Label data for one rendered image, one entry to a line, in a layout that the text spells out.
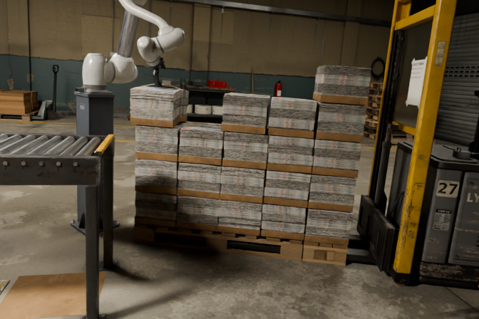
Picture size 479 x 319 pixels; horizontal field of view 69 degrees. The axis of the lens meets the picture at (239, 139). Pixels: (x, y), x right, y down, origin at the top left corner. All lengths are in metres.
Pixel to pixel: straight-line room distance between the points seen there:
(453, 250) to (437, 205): 0.31
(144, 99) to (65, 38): 6.93
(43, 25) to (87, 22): 0.94
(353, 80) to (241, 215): 1.12
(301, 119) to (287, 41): 7.36
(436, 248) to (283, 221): 0.92
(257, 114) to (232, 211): 0.67
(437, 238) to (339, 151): 0.76
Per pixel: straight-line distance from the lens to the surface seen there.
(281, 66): 9.40
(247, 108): 2.20
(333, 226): 2.42
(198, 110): 8.35
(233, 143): 2.24
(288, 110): 2.20
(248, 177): 2.27
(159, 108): 2.28
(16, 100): 8.32
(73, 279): 2.30
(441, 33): 2.20
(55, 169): 1.64
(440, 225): 2.42
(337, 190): 2.33
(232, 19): 9.15
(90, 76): 2.60
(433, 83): 2.18
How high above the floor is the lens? 1.18
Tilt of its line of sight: 10 degrees down
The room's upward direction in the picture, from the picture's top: 4 degrees clockwise
